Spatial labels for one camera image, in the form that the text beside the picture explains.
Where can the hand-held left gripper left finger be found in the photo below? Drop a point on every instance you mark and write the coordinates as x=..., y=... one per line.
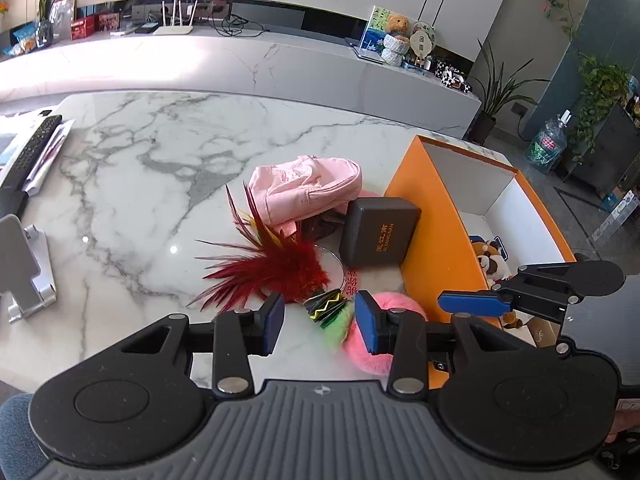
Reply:
x=274, y=322

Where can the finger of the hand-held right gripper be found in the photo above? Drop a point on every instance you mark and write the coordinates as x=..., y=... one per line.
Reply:
x=470, y=303

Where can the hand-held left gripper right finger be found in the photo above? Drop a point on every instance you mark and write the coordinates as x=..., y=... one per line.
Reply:
x=366, y=322

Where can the green pompom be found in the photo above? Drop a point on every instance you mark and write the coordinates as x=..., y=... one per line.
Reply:
x=337, y=335

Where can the pink pompom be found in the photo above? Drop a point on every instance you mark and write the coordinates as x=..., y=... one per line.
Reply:
x=400, y=302

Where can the beige crocheted doll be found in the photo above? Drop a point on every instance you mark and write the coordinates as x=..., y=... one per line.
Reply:
x=512, y=319

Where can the plush dog toy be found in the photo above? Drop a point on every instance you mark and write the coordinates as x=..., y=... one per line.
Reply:
x=492, y=262

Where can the red feather shuttlecock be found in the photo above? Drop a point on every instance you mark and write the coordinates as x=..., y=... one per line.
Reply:
x=280, y=265

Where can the orange storage box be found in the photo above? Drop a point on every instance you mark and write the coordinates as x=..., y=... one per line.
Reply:
x=435, y=240

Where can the small tan box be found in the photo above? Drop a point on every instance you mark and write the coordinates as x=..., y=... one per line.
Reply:
x=542, y=332

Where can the dark grey box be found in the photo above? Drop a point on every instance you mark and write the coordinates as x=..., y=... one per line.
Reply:
x=380, y=232

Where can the pink cap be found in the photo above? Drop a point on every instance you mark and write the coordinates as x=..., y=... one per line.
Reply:
x=300, y=190

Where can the white marble desktop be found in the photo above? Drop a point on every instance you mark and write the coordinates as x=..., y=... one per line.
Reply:
x=150, y=185

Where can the person's right hand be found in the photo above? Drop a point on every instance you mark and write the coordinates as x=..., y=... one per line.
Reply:
x=624, y=417

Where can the white and blue carton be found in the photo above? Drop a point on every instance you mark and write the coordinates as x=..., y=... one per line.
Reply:
x=617, y=215

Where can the grey metal cabinet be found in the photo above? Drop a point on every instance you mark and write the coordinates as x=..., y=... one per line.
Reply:
x=612, y=160

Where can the large water bottle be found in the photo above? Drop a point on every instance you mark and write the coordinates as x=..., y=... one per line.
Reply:
x=547, y=145

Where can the potted plant with long leaves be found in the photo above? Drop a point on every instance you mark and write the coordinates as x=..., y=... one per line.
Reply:
x=482, y=127

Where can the green vine plant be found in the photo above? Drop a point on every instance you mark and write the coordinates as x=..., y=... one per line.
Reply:
x=600, y=90

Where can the group of cow figurines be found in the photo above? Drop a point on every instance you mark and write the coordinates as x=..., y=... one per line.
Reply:
x=452, y=77

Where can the white marble TV console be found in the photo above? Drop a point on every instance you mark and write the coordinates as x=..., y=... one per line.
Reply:
x=250, y=67

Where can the silver phone stand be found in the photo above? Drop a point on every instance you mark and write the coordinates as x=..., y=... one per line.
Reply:
x=22, y=265

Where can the white knitted pot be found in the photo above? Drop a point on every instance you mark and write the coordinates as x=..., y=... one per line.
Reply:
x=395, y=51

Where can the silver laptop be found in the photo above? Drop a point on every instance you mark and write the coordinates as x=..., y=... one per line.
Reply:
x=367, y=55

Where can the round paper fan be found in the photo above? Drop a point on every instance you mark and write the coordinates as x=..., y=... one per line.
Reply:
x=423, y=37

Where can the person's leg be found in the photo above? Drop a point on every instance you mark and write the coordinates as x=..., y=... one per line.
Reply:
x=17, y=422

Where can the stack of papers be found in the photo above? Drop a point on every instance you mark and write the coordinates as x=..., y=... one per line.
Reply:
x=56, y=150

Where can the brown teddy bear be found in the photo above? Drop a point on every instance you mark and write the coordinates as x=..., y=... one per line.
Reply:
x=397, y=25

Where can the small painting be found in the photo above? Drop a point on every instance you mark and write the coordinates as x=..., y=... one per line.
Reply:
x=372, y=30

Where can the black remote control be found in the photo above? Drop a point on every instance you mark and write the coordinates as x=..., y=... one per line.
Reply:
x=30, y=152

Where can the white router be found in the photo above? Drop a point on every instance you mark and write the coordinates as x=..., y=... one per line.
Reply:
x=172, y=30

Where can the black set-top box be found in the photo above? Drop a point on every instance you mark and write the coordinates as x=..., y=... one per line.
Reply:
x=145, y=28

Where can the red box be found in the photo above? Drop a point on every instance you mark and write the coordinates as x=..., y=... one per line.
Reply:
x=83, y=28
x=108, y=21

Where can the clear plastic bag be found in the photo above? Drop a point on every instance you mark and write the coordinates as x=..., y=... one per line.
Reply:
x=62, y=17

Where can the leafy plant in glass vase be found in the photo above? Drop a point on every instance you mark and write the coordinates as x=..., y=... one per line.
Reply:
x=44, y=30

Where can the blue snack bag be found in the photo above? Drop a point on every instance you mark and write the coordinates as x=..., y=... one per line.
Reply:
x=22, y=40

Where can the dark wall socket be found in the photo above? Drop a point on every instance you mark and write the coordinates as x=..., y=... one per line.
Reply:
x=520, y=108

